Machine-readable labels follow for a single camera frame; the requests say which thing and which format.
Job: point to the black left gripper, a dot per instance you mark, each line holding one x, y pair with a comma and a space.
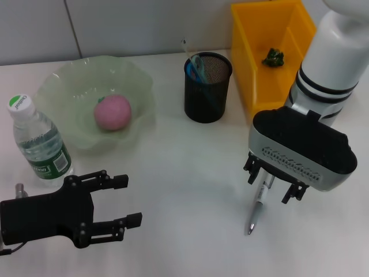
46, 216

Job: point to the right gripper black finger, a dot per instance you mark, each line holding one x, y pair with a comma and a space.
294, 191
253, 167

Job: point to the silver white ballpoint pen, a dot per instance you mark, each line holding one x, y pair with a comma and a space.
258, 202

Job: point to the pink toy peach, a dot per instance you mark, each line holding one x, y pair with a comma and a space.
113, 114

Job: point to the clear water bottle green label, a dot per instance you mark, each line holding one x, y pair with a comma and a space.
40, 141

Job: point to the green plastic wrapper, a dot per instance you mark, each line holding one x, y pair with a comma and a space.
274, 57

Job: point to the blue scissors with cover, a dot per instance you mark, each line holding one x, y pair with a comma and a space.
196, 70

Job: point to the transparent plastic ruler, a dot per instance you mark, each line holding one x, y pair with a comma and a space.
187, 49

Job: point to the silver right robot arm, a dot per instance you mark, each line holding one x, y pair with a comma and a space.
331, 57

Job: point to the black mesh pen cup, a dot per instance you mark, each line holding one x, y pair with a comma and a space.
219, 95

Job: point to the pale green glass fruit plate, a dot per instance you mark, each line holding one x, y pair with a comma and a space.
72, 86

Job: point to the yellow plastic bin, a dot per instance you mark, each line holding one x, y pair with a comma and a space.
259, 43

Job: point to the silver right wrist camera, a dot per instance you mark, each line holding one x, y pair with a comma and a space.
302, 138

